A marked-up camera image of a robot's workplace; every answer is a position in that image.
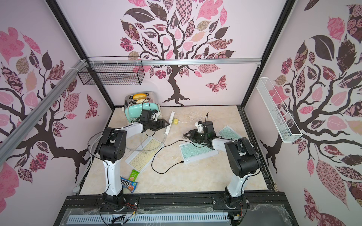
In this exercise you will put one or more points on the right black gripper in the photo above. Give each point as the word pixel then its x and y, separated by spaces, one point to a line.
pixel 195 135

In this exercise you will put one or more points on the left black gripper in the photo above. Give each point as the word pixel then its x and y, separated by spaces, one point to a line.
pixel 160 126

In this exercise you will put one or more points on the white power strip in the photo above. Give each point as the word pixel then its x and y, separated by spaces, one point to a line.
pixel 170 123

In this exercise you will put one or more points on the green wireless keyboard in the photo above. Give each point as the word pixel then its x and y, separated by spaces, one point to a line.
pixel 193 152

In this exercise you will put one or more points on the yellow wireless keyboard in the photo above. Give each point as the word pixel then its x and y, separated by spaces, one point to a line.
pixel 142 157

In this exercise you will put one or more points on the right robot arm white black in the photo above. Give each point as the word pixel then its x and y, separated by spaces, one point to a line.
pixel 242 158

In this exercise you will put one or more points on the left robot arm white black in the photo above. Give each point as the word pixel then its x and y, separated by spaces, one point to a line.
pixel 112 147

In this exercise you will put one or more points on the mint green toaster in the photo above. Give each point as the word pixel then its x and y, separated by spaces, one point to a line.
pixel 133 108

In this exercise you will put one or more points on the yellow bread slice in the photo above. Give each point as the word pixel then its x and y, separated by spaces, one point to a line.
pixel 139 96

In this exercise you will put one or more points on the green snack packet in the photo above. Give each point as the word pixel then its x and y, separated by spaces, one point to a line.
pixel 133 176

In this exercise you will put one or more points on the blue m&m's candy bag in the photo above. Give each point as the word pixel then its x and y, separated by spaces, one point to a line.
pixel 130 185

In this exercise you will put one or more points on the black wire basket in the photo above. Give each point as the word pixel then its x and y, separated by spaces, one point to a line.
pixel 113 72

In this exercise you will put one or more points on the white vented cable duct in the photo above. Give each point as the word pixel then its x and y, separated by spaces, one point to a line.
pixel 147 219

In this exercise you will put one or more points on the white wire shelf basket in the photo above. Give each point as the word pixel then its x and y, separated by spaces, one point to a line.
pixel 273 97

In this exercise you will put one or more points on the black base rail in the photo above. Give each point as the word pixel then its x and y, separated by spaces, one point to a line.
pixel 216 200

